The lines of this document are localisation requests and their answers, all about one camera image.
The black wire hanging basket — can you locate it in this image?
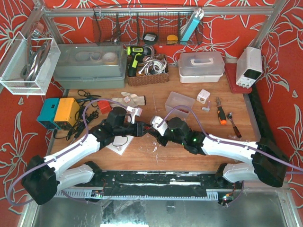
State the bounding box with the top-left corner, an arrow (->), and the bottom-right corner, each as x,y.
92,5 -> 205,47

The yellow green cordless drill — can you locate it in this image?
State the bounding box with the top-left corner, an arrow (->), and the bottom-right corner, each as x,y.
126,46 -> 152,77

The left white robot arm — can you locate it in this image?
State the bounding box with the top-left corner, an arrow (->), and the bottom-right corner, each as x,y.
21,106 -> 147,205

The white cube power adapter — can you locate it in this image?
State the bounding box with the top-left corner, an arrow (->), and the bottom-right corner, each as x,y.
196,89 -> 211,104

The beige work glove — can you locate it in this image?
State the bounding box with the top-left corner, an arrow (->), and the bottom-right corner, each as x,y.
111,92 -> 146,107

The black cable bundle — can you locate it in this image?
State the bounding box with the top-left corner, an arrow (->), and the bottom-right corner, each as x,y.
53,89 -> 102,142

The grey green plastic toolbox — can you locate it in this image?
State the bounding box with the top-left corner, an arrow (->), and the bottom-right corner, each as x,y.
53,44 -> 127,89

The orange handle screwdriver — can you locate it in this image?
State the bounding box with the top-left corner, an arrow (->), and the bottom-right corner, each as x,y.
216,97 -> 227,125

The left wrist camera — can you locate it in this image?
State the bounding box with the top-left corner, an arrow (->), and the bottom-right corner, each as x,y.
126,106 -> 143,124

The red mat under supply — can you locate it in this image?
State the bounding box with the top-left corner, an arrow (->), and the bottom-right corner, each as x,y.
225,63 -> 252,94

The woven wicker basket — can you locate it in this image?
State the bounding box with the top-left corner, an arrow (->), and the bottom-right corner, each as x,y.
126,54 -> 169,86

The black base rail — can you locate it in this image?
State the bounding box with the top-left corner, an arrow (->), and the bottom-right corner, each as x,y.
76,171 -> 242,198

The red cube adapter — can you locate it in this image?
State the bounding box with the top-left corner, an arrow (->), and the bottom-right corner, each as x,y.
98,101 -> 112,114

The teal and yellow device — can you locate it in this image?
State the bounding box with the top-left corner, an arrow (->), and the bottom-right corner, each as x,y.
36,98 -> 80,131

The translucent plastic spring box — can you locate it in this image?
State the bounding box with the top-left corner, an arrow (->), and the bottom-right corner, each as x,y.
165,91 -> 195,119

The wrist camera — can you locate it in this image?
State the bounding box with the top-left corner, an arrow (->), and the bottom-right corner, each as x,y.
126,106 -> 143,124
150,116 -> 168,136

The white peg base plate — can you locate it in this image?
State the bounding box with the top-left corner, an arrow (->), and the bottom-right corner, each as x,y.
107,136 -> 134,155

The blue white power strip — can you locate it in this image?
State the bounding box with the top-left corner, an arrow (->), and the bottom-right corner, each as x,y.
180,8 -> 205,45

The white plastic storage case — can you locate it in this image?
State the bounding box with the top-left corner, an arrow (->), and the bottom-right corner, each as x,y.
178,52 -> 225,83

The clear acrylic wall bin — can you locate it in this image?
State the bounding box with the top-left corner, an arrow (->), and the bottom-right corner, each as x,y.
0,32 -> 61,96

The yellow tape measure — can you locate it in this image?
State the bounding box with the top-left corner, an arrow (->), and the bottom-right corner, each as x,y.
167,35 -> 178,45

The red handle ratchet wrench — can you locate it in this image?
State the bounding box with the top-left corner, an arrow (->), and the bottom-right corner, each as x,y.
227,112 -> 242,138

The aluminium frame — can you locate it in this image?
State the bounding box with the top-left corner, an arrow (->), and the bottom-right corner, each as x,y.
0,0 -> 293,71

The metal T bracket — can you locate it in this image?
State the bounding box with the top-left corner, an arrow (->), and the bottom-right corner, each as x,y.
202,101 -> 211,112

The white bench power supply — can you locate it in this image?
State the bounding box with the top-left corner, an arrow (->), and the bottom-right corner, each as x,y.
235,47 -> 262,89

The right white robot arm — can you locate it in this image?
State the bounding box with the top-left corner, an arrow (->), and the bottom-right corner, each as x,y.
151,116 -> 287,188

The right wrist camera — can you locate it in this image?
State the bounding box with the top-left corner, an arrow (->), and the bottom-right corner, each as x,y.
150,116 -> 168,136

